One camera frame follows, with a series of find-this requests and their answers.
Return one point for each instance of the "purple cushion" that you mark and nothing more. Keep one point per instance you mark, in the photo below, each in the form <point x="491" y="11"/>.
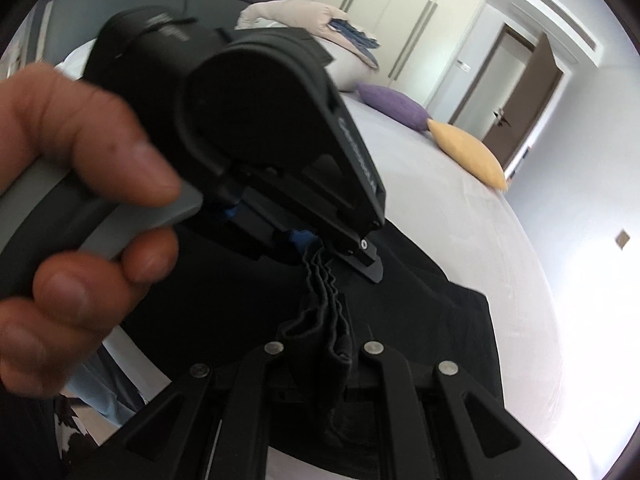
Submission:
<point x="395" y="105"/>

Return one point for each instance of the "white light switch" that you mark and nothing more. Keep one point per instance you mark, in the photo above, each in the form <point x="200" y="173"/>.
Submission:
<point x="463" y="65"/>

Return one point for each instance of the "folded beige duvet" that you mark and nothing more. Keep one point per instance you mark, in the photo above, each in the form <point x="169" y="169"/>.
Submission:
<point x="345" y="70"/>

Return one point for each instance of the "gold wall switch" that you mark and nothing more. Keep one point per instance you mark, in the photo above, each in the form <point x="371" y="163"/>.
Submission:
<point x="623" y="239"/>

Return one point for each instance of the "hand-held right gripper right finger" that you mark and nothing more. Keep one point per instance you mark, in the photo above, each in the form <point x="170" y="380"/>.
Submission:
<point x="380" y="365"/>

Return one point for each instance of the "blue folded cloth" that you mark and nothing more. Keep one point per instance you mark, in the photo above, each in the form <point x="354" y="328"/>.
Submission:
<point x="357" y="37"/>

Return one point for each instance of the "ceiling air vent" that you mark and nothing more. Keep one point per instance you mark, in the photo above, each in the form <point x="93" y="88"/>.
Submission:
<point x="560" y="12"/>

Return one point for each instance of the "white wardrobe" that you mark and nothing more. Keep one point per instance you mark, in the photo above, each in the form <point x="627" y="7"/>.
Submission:
<point x="400" y="15"/>

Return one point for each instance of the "person's leg in jeans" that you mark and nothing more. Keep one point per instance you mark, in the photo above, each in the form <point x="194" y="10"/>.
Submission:
<point x="107" y="390"/>

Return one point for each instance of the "yellow cushion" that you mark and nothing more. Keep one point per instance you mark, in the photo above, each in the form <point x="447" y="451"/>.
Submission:
<point x="470" y="152"/>

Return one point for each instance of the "person's left hand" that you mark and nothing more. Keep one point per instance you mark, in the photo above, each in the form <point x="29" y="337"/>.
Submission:
<point x="75" y="115"/>

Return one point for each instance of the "black white patterned cloth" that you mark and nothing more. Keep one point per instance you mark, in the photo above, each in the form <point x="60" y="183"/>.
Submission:
<point x="72" y="425"/>

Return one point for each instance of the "brown door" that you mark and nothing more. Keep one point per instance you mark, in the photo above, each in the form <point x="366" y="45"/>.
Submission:
<point x="525" y="105"/>

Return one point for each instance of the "black denim pants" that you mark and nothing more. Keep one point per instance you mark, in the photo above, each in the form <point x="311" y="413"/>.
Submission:
<point x="410" y="300"/>

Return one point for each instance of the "white bed sheet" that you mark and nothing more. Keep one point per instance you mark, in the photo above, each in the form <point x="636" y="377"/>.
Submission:
<point x="500" y="260"/>

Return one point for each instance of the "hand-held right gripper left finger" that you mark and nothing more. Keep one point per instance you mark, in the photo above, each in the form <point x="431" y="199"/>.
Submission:
<point x="265" y="360"/>

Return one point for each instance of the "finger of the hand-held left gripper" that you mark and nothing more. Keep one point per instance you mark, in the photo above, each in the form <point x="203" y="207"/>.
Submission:
<point x="360" y="252"/>
<point x="299" y="236"/>

